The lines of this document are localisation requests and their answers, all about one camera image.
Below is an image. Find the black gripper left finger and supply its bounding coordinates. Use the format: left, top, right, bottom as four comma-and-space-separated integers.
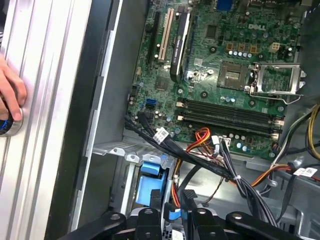
62, 188, 163, 240

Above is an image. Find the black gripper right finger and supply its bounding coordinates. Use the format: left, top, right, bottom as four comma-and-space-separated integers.
179, 189, 298, 240

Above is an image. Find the hard disk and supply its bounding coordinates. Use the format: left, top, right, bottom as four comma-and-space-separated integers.
136, 161, 168, 209

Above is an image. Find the round black tool blue ring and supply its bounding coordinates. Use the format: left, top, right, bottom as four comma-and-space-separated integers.
0, 96, 24, 138

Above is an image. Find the metal disk bay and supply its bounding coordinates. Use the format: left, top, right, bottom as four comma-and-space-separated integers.
86, 139, 177, 216

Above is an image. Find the black RAM slot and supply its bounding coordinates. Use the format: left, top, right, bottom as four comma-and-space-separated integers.
176, 111, 283, 134
176, 118, 281, 141
176, 104, 285, 127
176, 97, 286, 121

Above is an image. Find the blue expansion slot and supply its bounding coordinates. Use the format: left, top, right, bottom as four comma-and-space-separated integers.
186, 13, 200, 76

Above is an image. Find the black expansion slot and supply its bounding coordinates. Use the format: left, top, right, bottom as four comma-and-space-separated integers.
146, 10, 162, 66

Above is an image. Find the white expansion slot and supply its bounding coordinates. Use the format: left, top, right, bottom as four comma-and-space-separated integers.
157, 7, 175, 64

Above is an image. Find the person's hand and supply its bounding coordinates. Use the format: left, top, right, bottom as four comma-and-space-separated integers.
0, 55, 28, 122

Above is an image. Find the blue SATA port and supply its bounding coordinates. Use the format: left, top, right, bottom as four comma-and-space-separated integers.
145, 97, 158, 109

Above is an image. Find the metal drive cage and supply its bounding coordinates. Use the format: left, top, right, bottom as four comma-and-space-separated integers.
249, 149, 320, 240

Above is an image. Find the CPU socket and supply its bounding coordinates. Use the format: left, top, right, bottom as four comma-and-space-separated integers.
216, 60, 254, 91

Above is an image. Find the black PC case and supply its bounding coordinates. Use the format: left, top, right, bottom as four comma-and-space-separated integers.
44, 0, 320, 240

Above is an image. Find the green motherboard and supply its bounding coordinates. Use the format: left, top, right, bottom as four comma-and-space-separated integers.
126, 0, 302, 161

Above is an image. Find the black graphics card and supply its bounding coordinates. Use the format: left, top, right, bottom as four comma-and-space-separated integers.
169, 11, 192, 84

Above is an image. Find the metal socket cover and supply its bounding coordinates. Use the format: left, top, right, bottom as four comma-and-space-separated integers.
249, 61, 308, 96

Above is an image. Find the grey power supply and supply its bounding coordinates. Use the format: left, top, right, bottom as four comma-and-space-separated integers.
297, 6, 320, 106

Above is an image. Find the blue flat wire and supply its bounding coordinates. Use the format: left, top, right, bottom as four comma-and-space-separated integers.
163, 202, 185, 228

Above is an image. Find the black sleeved wire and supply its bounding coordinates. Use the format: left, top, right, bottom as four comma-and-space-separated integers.
124, 111, 240, 181

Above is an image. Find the grey black striped wire bundle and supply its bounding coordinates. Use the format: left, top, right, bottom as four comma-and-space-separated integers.
218, 138, 286, 240

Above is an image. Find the orange red wire bundle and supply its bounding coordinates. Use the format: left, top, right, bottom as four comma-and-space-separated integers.
186, 126, 219, 161

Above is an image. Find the orange black power wire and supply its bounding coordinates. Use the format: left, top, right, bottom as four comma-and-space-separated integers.
249, 160, 295, 189

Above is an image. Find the wire locking lever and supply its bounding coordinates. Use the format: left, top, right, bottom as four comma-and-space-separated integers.
249, 92, 303, 105

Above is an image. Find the yellow black wire bundle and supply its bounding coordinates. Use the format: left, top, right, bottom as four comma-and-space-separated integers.
281, 102, 320, 162

